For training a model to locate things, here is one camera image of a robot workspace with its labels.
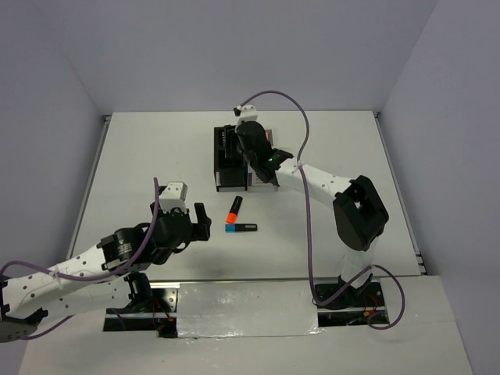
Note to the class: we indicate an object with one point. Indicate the orange highlighter marker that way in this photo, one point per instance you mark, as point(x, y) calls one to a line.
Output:
point(234, 210)

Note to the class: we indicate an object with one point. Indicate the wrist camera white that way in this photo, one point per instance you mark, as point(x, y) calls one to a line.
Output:
point(245, 113)
point(172, 197)

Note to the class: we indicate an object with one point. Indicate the black organizer container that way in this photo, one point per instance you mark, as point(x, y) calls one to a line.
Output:
point(229, 174)

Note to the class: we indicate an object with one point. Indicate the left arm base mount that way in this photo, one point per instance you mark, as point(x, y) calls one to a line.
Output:
point(152, 306)

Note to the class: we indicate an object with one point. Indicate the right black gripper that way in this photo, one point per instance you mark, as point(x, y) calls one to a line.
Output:
point(229, 140)

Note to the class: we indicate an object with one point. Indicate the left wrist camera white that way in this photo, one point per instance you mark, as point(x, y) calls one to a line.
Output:
point(172, 197)

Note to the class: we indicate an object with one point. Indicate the white organizer container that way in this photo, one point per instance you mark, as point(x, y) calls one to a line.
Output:
point(255, 184)

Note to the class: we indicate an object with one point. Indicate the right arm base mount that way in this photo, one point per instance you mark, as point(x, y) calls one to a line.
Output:
point(355, 308)

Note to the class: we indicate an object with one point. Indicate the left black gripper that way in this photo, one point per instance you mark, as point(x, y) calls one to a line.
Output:
point(201, 231)

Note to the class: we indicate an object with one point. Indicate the blue highlighter marker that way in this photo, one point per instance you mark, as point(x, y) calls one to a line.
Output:
point(240, 227)

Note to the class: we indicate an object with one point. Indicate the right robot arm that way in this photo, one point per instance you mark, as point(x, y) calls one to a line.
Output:
point(359, 213)

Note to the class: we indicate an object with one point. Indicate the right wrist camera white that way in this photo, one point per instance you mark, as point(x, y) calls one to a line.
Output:
point(245, 113)

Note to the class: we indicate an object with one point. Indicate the silver tape cover panel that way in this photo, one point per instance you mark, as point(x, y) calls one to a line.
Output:
point(246, 309)

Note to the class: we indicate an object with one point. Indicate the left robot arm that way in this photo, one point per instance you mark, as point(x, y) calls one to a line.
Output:
point(109, 275)

